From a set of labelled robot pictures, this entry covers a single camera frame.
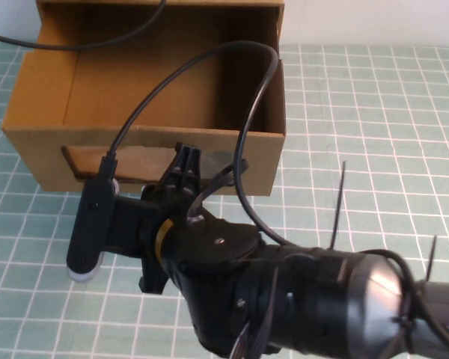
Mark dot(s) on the thin black zip tie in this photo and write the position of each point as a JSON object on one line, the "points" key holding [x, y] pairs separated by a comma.
{"points": [[431, 258], [338, 202]]}

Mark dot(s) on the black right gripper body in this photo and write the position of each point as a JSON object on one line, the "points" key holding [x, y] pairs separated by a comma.
{"points": [[151, 209]]}

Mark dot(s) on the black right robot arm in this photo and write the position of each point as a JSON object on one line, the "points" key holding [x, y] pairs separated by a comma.
{"points": [[322, 299]]}

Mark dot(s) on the cardboard shoe box sleeve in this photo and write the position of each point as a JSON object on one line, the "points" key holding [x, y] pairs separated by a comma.
{"points": [[281, 30]]}

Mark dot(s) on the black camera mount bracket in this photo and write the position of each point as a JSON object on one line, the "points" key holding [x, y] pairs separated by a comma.
{"points": [[127, 224]]}

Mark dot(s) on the cardboard drawer with window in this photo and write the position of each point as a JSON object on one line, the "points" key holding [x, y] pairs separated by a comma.
{"points": [[41, 157]]}

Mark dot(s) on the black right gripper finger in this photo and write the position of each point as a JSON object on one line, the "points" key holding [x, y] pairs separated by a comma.
{"points": [[195, 172], [180, 175]]}

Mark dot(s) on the black oblong wrist camera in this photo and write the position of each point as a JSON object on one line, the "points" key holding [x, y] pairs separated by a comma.
{"points": [[91, 224]]}

